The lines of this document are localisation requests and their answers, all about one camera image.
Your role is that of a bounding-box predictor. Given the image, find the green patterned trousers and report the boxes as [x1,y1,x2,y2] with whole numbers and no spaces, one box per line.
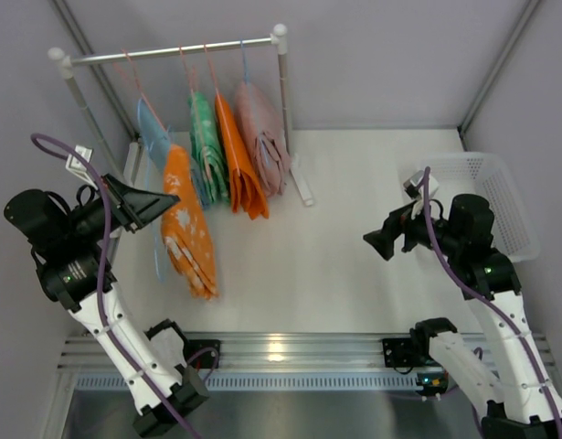
[188,91,230,206]

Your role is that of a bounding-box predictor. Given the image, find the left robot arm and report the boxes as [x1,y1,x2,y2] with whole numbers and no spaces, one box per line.
[4,175,208,438]

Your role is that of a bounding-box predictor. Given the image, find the grey slotted cable duct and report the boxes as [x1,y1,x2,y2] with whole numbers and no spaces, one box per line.
[74,372,446,392]

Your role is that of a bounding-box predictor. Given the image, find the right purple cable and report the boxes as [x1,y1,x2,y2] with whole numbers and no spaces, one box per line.
[417,166,562,439]

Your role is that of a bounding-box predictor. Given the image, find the pink hanger of green trousers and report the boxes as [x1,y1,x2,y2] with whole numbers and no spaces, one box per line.
[178,46,213,183]

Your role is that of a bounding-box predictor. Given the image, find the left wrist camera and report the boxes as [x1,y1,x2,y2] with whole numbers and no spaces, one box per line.
[65,145,98,190]

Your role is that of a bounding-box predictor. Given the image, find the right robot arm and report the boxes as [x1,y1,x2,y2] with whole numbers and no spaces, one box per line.
[363,194,562,438]

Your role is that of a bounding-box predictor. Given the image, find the plain orange trousers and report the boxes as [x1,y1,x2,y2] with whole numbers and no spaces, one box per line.
[215,91,270,220]

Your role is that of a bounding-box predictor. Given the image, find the white clothes rack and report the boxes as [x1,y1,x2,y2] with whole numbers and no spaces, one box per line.
[48,24,294,184]

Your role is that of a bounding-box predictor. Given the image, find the pink trousers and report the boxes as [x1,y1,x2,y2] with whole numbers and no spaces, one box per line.
[234,81,292,198]

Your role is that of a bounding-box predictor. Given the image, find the light blue trousers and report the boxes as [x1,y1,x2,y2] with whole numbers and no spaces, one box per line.
[137,98,211,209]

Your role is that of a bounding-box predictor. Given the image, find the white plastic basket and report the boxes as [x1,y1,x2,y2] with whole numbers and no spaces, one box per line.
[417,152,540,263]

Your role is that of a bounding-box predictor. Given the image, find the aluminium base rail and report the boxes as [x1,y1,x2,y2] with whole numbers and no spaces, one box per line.
[57,332,557,373]

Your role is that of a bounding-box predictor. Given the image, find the pink hanger of orange trousers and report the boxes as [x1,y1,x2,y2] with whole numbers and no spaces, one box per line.
[204,46,240,176]

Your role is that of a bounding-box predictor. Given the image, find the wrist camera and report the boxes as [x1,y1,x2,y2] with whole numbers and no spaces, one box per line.
[403,170,440,219]
[65,145,98,190]

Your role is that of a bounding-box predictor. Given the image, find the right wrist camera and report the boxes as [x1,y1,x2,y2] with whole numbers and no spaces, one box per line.
[403,170,440,219]

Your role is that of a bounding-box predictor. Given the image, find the purple cable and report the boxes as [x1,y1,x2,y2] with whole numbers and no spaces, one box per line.
[417,166,562,439]
[30,133,220,439]

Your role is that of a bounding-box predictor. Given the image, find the blue wire hanger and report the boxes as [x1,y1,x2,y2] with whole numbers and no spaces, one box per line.
[143,130,170,283]

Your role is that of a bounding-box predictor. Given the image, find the orange white patterned trousers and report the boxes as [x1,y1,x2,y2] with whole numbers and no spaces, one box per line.
[161,144,218,300]

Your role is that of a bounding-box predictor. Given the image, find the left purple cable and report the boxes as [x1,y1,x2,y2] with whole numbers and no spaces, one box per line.
[30,133,220,439]

